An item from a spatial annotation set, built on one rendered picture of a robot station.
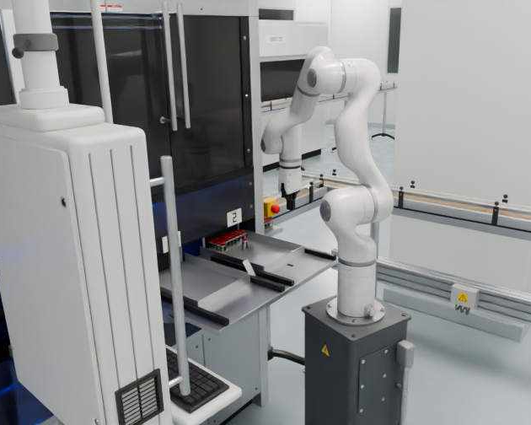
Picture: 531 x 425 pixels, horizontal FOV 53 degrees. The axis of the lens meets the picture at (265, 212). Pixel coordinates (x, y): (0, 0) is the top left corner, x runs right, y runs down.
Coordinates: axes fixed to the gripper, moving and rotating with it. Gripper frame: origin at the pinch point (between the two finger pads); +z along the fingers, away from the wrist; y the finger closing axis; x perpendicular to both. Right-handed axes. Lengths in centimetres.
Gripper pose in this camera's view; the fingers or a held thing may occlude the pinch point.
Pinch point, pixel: (291, 204)
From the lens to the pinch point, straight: 206.2
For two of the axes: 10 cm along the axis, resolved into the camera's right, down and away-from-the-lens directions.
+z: 0.3, 9.5, 3.0
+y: -6.3, 2.5, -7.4
